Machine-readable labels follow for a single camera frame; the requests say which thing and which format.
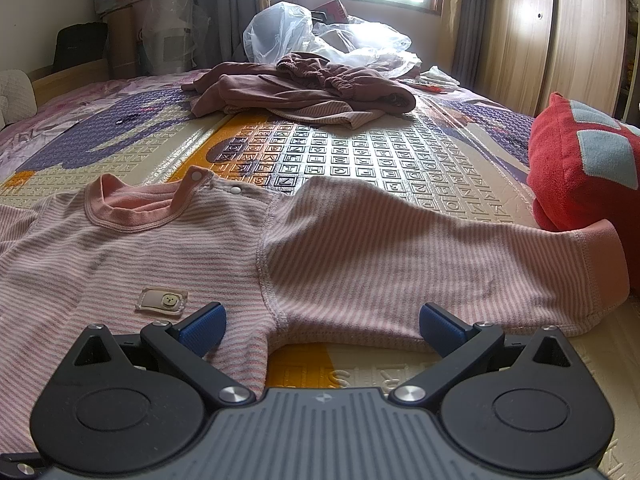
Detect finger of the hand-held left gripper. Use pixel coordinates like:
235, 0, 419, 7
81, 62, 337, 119
0, 451, 47, 478

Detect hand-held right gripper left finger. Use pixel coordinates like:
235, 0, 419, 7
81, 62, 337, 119
74, 301, 257, 409

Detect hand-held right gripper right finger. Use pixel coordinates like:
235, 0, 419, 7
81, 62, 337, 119
389, 303, 574, 407

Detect pink striped top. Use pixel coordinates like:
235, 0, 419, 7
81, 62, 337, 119
0, 165, 630, 461

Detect red cloth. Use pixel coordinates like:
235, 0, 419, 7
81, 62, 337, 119
527, 92, 640, 291

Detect beige striped garment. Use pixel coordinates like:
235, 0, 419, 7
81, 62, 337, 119
270, 100, 388, 131

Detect mauve top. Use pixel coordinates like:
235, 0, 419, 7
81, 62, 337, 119
182, 61, 301, 117

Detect clear plastic wrapper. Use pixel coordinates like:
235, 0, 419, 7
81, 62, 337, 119
415, 66, 461, 93

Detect mauve elastic-waist pants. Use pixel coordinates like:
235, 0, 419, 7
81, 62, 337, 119
276, 52, 417, 113

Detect pink floral bed sheet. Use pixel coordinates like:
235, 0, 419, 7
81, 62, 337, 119
0, 72, 221, 176

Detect wooden headboard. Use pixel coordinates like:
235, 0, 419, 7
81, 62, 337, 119
27, 57, 111, 98

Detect clear plastic bag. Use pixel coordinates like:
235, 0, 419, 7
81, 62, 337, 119
312, 22, 423, 78

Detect white pillow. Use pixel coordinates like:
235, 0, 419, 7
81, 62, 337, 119
0, 70, 38, 126

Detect grey curtain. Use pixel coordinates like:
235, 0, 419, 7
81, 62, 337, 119
452, 0, 493, 88
195, 0, 271, 68

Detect wooden wardrobe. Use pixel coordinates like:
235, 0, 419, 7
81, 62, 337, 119
475, 0, 628, 121

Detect white plastic bag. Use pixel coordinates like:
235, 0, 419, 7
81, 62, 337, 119
243, 2, 316, 63

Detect black bag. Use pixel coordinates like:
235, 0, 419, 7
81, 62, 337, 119
52, 22, 108, 71

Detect red box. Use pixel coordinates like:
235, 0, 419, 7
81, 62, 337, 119
312, 0, 351, 25

